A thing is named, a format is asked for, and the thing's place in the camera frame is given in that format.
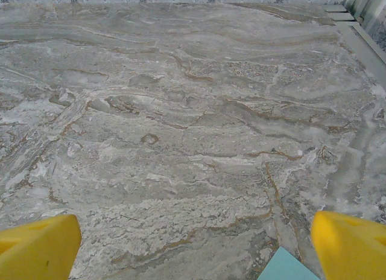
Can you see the light blue cloth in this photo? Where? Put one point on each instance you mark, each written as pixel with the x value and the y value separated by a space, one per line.
pixel 286 268

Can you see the aluminium side rail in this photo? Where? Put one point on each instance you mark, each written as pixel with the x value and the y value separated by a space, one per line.
pixel 356 41

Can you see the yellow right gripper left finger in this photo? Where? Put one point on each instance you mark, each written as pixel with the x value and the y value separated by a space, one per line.
pixel 36 250

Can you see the aluminium corner post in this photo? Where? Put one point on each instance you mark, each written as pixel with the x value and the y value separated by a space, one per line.
pixel 368 8

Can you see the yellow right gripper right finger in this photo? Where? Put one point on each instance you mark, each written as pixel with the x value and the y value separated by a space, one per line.
pixel 353 250

